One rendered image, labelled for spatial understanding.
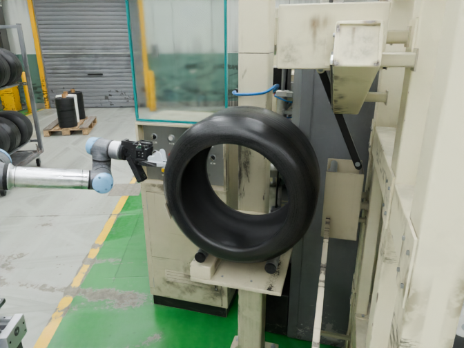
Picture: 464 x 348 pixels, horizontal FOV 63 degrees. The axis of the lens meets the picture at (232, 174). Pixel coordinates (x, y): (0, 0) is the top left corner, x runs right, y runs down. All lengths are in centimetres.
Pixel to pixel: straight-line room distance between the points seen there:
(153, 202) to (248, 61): 112
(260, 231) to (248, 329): 69
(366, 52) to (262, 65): 81
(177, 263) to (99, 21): 892
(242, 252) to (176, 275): 120
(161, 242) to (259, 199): 92
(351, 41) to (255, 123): 51
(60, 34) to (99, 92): 167
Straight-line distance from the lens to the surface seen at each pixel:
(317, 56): 95
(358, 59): 84
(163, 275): 258
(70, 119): 786
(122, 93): 1078
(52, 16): 1117
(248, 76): 161
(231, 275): 158
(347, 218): 165
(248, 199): 175
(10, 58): 568
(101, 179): 148
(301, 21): 95
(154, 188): 231
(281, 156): 123
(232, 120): 127
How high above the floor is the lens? 170
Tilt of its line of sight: 20 degrees down
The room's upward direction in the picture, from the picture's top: straight up
